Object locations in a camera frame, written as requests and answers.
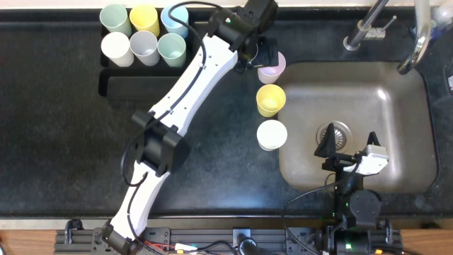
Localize black cable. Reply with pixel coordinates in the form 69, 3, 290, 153
281, 161, 362, 255
120, 1, 231, 188

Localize blue cup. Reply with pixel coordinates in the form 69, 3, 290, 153
160, 4, 190, 39

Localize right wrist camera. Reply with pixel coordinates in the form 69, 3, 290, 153
343, 144, 389, 176

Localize yellow cup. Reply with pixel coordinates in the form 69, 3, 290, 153
256, 84, 287, 118
129, 4, 161, 38

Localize green cup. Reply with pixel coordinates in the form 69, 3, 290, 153
156, 33, 188, 68
99, 4, 132, 38

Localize pink cup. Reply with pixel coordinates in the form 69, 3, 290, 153
257, 51, 287, 85

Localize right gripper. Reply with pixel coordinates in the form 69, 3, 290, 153
314, 122, 382, 173

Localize white cup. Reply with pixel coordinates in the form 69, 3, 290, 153
256, 119, 288, 152
101, 31, 135, 68

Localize black tray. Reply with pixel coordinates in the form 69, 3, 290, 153
98, 13, 195, 99

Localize steel tap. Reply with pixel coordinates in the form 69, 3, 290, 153
342, 0, 433, 76

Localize mounting rail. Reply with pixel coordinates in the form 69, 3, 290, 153
55, 219, 404, 255

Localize steel sink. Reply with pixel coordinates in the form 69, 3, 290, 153
277, 62, 440, 194

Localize grey cup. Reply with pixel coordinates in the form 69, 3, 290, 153
129, 30, 161, 67

